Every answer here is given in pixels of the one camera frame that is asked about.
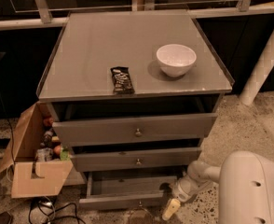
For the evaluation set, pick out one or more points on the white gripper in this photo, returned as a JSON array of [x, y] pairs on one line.
[[184, 188]]

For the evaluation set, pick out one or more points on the grey bottom drawer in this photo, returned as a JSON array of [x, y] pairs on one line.
[[121, 190]]

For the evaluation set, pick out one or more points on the grey drawer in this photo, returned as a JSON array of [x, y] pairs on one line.
[[94, 132], [121, 190], [135, 159]]

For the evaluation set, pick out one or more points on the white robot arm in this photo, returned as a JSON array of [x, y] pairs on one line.
[[246, 188]]

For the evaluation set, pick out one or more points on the grey middle drawer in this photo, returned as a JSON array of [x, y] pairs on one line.
[[135, 159]]

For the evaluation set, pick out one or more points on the grey top drawer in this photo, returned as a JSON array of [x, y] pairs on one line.
[[94, 132]]

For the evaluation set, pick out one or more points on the grey drawer cabinet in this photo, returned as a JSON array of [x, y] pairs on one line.
[[79, 85]]

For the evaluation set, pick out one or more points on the open cardboard box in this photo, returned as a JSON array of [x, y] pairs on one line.
[[33, 179]]

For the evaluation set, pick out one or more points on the green item in box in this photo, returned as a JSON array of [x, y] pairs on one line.
[[65, 154]]

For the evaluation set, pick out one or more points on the red apple in box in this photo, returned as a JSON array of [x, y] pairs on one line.
[[57, 150]]

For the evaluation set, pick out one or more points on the black snack bar wrapper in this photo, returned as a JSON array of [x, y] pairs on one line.
[[121, 80]]

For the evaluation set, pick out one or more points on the glass jar in box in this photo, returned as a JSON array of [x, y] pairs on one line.
[[44, 154]]

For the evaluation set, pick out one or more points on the dark bottle in box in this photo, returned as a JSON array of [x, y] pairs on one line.
[[47, 138]]

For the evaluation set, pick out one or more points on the white ceramic bowl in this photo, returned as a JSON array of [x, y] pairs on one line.
[[175, 60]]

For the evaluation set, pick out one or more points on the white diagonal pole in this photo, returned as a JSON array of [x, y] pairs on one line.
[[260, 73]]

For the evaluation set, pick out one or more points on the metal railing frame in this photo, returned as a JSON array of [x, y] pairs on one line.
[[43, 6]]

